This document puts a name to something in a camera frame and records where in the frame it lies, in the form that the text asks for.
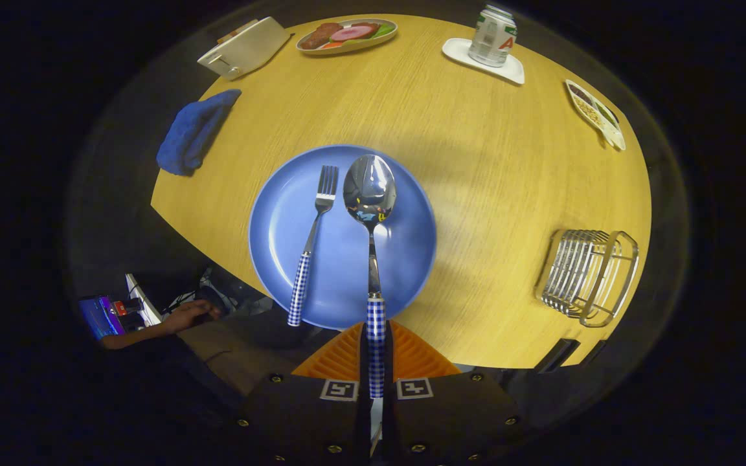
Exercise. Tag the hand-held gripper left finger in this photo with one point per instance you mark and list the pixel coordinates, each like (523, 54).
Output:
(302, 417)

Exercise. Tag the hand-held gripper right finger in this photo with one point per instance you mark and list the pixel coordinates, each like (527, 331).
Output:
(457, 417)

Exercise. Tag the person's brown trousers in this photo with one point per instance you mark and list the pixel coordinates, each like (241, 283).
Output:
(230, 356)

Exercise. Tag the blue round plate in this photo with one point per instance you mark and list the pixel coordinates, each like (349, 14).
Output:
(340, 272)

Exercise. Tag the white flat device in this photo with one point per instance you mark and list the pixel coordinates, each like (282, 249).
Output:
(145, 303)

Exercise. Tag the glowing blue screen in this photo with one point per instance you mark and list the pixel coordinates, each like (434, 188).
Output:
(101, 317)

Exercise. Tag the blue folded cloth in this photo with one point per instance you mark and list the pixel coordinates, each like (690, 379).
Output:
(192, 136)

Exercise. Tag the white divided snack dish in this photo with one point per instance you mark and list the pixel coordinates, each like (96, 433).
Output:
(596, 115)

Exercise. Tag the white square coaster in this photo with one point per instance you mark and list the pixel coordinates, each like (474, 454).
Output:
(460, 50)

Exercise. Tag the white toaster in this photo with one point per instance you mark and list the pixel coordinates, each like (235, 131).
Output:
(243, 52)

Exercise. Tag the oval plate of food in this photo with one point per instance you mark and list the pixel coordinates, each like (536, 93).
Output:
(347, 48)

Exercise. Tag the orange carrot slice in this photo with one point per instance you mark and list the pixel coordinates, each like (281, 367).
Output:
(333, 45)

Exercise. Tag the white bottle with green cap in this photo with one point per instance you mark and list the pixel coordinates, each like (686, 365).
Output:
(491, 39)

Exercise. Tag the large brown meat slice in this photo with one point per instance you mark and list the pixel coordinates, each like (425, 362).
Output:
(318, 37)

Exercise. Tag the pink ham slice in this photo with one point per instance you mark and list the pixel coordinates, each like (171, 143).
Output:
(351, 33)

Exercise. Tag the brown toast slice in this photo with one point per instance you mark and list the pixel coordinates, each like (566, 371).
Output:
(238, 31)

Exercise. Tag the green lettuce leaf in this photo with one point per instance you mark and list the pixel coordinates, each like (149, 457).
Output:
(384, 30)

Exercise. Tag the small brown meat slice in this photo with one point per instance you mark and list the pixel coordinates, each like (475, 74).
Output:
(365, 26)

